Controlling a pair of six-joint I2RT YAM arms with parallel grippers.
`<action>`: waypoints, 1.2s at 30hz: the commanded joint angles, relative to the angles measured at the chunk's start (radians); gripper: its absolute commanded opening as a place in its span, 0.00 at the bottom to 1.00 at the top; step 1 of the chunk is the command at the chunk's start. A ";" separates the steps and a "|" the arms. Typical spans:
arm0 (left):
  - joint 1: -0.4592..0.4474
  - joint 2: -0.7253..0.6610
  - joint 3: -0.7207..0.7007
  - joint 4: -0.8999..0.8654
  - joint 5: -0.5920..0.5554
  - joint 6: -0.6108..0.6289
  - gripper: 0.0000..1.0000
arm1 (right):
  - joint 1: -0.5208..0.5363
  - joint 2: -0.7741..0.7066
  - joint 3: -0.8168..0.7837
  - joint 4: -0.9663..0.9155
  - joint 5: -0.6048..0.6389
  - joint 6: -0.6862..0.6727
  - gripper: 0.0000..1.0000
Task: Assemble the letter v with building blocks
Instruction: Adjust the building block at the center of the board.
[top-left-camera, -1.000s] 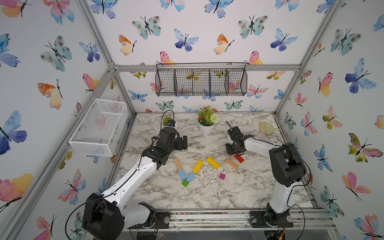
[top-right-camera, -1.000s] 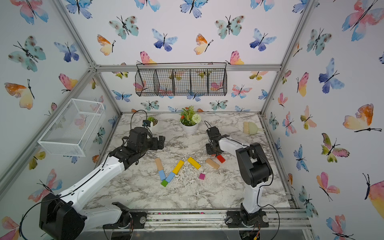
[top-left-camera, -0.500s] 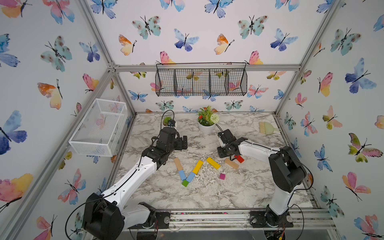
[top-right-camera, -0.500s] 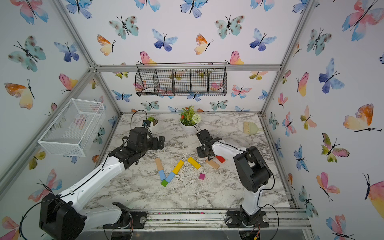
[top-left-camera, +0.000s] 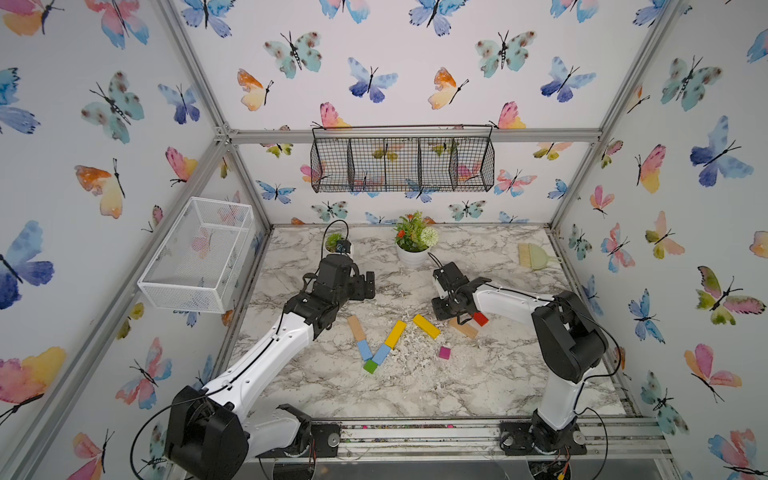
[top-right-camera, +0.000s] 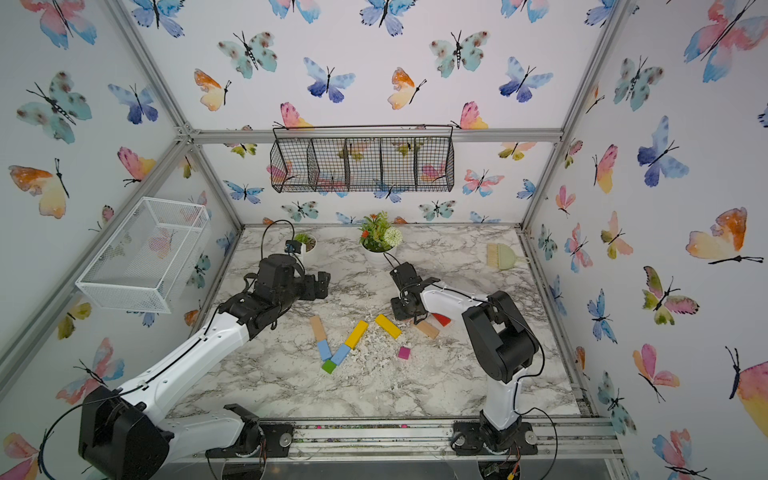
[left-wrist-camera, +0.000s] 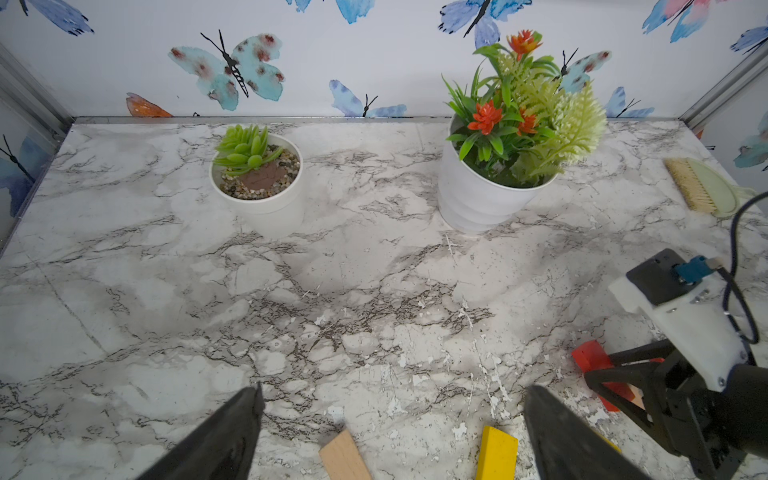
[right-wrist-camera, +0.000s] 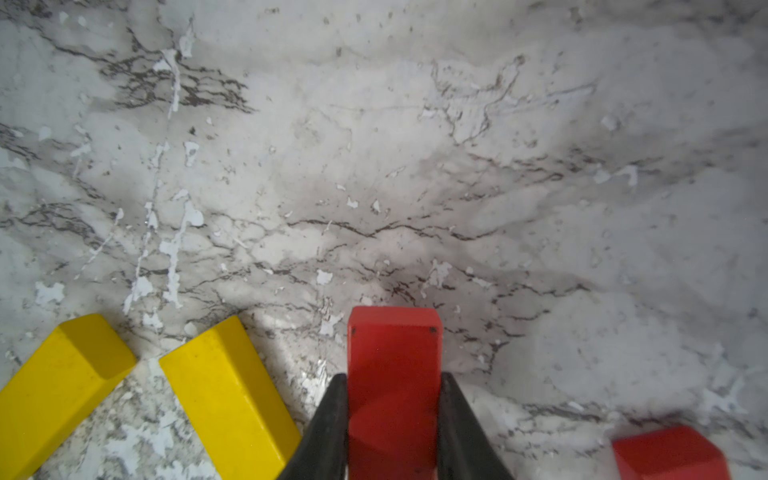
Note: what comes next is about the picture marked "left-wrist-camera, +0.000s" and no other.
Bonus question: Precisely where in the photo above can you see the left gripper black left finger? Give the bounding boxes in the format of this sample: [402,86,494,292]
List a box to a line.
[138,384,265,480]

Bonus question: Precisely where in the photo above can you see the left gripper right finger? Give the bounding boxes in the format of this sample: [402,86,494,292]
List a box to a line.
[524,385,648,480]

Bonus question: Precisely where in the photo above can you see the yellow block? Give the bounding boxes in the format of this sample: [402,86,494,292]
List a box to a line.
[475,426,519,480]

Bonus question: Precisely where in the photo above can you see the small green potted plant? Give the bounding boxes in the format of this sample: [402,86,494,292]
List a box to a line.
[210,125,307,239]

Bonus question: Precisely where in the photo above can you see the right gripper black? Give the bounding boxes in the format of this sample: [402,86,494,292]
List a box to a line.
[584,340,767,479]

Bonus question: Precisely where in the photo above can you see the natural wood block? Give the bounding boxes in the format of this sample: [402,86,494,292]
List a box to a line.
[319,430,372,480]

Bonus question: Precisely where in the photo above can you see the red block short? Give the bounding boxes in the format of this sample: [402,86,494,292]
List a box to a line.
[571,339,672,412]

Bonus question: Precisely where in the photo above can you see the flowering potted plant white pot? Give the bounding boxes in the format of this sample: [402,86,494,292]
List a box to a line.
[437,30,607,235]

